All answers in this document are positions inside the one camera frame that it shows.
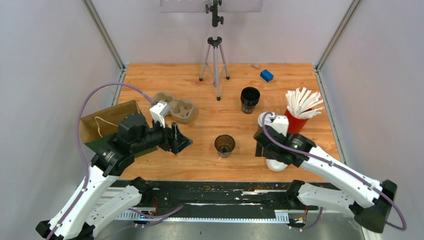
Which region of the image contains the small tan block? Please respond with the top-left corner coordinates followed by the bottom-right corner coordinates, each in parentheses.
top-left (251, 63), bottom-right (261, 70)

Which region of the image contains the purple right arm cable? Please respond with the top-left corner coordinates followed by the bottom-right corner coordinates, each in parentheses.
top-left (261, 111), bottom-right (408, 232)

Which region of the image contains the white wrapped straws bundle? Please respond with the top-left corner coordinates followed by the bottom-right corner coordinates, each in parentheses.
top-left (285, 87), bottom-right (325, 120)

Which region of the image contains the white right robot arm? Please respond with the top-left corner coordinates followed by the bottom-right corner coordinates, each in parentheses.
top-left (253, 126), bottom-right (398, 233)

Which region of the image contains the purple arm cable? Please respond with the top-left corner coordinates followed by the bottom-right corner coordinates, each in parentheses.
top-left (261, 111), bottom-right (408, 232)
top-left (44, 82), bottom-right (185, 240)

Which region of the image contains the green paper bag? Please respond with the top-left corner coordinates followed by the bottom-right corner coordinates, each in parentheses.
top-left (79, 100), bottom-right (141, 152)

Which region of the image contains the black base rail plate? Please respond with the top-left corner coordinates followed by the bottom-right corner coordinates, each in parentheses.
top-left (74, 179), bottom-right (332, 223)

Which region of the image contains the brown coffee cup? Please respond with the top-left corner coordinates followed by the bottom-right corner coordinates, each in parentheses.
top-left (214, 134), bottom-right (236, 158)
top-left (258, 118), bottom-right (266, 132)

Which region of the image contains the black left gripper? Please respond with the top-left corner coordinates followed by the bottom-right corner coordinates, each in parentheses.
top-left (132, 114), bottom-right (194, 154)

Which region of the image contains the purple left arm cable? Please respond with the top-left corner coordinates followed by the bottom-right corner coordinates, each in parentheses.
top-left (44, 82), bottom-right (185, 240)

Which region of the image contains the grey camera tripod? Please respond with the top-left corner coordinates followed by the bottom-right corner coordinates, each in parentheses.
top-left (199, 0), bottom-right (230, 101)

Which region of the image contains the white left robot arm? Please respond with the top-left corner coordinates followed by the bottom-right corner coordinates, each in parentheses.
top-left (35, 113), bottom-right (193, 240)

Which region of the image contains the white single cup lid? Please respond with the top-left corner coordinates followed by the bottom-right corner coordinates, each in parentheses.
top-left (257, 112), bottom-right (275, 125)

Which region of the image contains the grey pulp cup carrier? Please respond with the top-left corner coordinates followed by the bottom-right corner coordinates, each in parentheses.
top-left (153, 91), bottom-right (196, 123)

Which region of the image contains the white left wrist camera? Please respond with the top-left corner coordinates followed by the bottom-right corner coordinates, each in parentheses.
top-left (149, 100), bottom-right (171, 129)

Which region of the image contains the blue small block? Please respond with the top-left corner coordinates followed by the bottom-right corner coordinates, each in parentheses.
top-left (260, 69), bottom-right (274, 83)

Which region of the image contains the red straw holder cup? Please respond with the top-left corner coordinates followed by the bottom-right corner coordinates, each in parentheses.
top-left (284, 109), bottom-right (310, 134)

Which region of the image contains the white plastic lid stack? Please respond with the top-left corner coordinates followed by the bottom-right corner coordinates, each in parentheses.
top-left (265, 158), bottom-right (288, 172)

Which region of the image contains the black paper cup stack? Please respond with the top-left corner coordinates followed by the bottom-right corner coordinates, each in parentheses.
top-left (240, 86), bottom-right (261, 114)

